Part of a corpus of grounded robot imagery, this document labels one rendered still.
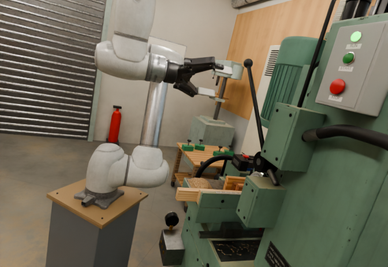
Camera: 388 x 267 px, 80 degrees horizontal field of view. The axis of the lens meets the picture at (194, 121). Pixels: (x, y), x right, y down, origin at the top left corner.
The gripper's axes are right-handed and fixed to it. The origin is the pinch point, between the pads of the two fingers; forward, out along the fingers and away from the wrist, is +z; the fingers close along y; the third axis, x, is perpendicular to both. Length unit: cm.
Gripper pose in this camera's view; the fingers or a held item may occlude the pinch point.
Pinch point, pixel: (219, 82)
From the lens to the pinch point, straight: 83.9
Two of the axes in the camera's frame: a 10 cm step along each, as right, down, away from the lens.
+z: 9.4, 1.4, 3.2
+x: -0.2, -8.8, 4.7
